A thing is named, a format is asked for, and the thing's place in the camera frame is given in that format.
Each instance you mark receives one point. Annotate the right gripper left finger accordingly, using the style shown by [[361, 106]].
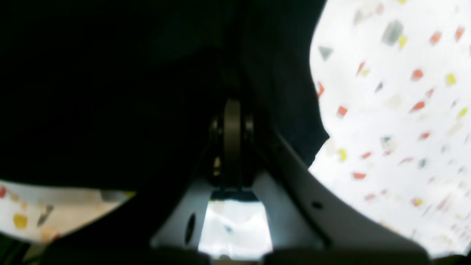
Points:
[[163, 224]]

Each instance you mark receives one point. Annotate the black t-shirt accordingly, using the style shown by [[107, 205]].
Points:
[[120, 94]]

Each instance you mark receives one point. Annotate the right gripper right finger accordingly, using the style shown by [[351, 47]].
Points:
[[308, 224]]

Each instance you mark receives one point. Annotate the terrazzo pattern tablecloth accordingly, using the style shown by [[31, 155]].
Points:
[[393, 84]]

